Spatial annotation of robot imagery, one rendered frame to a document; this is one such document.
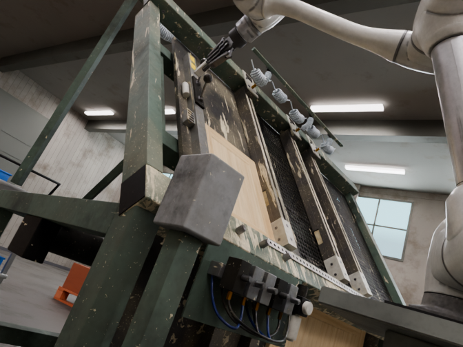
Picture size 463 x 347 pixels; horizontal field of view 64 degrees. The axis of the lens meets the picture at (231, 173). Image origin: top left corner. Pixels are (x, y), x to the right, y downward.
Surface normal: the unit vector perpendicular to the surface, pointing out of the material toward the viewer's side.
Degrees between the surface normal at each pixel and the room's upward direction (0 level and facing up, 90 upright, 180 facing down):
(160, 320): 90
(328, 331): 90
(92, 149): 90
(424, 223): 90
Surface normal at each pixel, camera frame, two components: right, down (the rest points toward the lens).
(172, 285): 0.70, 0.00
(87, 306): -0.64, -0.46
